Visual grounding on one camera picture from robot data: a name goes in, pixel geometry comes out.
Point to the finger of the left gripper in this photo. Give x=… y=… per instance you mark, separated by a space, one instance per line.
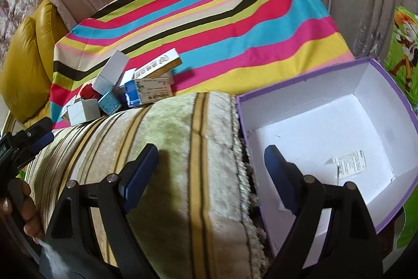
x=19 y=150
x=29 y=131

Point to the small white cube box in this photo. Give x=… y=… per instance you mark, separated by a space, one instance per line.
x=83 y=111

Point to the person's left hand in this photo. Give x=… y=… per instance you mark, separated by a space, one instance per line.
x=33 y=225

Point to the teal toothpaste box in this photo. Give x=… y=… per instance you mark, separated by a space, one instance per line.
x=109 y=104

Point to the paper slip in box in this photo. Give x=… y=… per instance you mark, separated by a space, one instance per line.
x=348 y=165

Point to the red toy car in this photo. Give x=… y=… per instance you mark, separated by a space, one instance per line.
x=87 y=92

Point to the white gold dental box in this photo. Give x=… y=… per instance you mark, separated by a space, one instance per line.
x=159 y=65

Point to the blue white medicine box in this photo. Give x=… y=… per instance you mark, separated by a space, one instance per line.
x=139 y=92

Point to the striped colourful cloth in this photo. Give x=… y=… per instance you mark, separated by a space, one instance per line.
x=233 y=46

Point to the white barcode box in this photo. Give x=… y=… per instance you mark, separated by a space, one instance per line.
x=111 y=72

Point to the green cartoon bedding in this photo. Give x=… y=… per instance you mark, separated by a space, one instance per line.
x=401 y=63

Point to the purple white cardboard box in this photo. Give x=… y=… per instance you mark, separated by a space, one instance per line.
x=325 y=114

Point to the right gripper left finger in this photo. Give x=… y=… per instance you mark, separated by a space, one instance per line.
x=72 y=249

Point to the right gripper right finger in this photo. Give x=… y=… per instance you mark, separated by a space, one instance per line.
x=350 y=248

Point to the yellow leather sofa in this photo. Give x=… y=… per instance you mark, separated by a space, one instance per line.
x=27 y=74

